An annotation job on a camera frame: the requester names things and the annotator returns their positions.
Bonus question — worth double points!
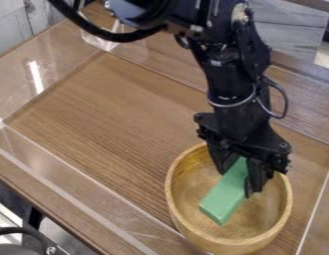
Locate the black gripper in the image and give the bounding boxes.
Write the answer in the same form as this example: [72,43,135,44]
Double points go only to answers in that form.
[194,83,292,198]

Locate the clear acrylic tray walls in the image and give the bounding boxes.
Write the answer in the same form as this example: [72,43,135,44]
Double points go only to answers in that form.
[0,21,329,255]

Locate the black table leg bracket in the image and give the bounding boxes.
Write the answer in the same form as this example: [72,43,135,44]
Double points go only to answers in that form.
[22,207,71,255]

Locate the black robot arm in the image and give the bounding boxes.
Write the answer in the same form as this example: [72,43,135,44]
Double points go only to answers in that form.
[48,0,292,195]

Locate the black cable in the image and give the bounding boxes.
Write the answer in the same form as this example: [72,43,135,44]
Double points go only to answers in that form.
[0,226,52,255]

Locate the brown wooden bowl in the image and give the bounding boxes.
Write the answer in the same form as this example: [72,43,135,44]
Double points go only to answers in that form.
[165,143,293,255]

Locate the green rectangular block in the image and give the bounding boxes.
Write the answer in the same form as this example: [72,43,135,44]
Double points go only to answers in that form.
[198,157,248,225]

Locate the clear acrylic corner bracket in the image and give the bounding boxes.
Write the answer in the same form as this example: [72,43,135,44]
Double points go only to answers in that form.
[80,13,126,52]

